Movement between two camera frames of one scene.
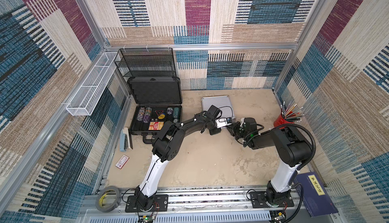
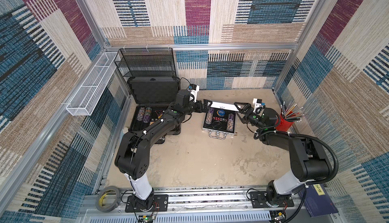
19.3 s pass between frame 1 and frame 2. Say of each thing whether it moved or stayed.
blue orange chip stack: stayed
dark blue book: stayed
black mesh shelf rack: stayed
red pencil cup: stayed
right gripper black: moved
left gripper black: moved
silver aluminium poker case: moved
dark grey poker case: stayed
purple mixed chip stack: stayed
